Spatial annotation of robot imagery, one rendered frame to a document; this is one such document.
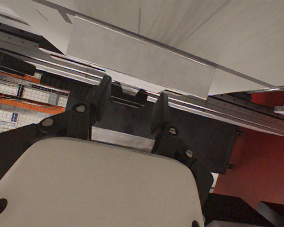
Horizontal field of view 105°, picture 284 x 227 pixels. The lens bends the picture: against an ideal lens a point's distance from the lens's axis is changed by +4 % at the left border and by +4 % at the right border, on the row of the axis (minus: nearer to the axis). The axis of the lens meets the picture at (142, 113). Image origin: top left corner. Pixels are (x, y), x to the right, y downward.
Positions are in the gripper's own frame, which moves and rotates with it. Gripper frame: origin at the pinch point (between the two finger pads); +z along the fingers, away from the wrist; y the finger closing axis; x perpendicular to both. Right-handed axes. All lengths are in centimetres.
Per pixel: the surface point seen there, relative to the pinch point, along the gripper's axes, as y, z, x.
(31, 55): -32.9, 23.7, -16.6
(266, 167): 85, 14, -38
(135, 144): 2.1, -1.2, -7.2
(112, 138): -1.3, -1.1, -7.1
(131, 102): 0.7, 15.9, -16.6
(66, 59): -10.1, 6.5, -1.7
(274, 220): 35.5, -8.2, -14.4
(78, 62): -8.5, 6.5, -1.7
